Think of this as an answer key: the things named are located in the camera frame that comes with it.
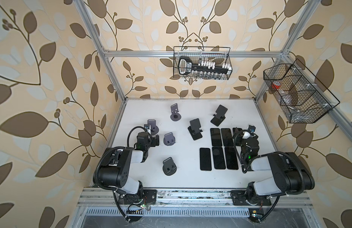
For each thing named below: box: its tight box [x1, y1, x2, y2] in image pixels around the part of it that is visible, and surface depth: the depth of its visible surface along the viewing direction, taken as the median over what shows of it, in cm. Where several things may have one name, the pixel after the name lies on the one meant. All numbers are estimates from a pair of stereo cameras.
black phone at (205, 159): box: [199, 147, 212, 171], surface depth 89 cm
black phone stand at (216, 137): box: [210, 127, 223, 147], surface depth 98 cm
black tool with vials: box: [178, 56, 232, 76], surface depth 84 cm
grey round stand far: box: [170, 103, 182, 122], surface depth 110 cm
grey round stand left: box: [147, 119, 160, 136], surface depth 98 cm
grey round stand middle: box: [163, 132, 176, 147], surface depth 93 cm
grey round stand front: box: [162, 156, 177, 176], surface depth 80 cm
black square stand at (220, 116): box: [210, 104, 228, 127], surface depth 103 cm
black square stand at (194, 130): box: [187, 118, 204, 141], surface depth 96 cm
